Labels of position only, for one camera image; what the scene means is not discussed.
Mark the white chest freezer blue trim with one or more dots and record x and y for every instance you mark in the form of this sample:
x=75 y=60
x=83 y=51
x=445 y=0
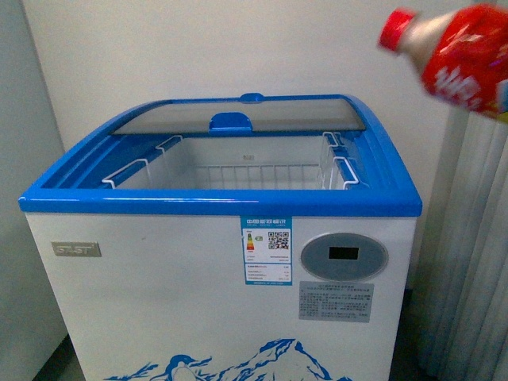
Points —
x=167 y=300

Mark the white wire freezer basket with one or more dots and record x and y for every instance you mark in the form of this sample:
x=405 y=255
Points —
x=277 y=163

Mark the silver brand logo plate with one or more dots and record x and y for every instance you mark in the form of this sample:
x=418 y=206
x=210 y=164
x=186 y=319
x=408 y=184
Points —
x=76 y=249

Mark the grey oval control panel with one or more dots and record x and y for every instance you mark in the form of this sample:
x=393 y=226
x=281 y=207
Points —
x=343 y=257

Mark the grey instruction text sticker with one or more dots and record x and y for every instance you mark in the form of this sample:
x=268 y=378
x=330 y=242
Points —
x=335 y=301

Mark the grey pleated curtain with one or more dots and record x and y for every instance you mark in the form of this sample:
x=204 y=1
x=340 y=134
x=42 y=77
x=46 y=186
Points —
x=461 y=288

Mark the red label drink bottle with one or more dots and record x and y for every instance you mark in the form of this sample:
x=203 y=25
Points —
x=460 y=57

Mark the energy rating label sticker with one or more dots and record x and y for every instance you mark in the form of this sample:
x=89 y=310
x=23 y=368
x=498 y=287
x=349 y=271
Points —
x=267 y=250

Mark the sliding glass freezer lid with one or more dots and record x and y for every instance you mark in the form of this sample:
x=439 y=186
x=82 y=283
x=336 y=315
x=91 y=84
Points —
x=247 y=117

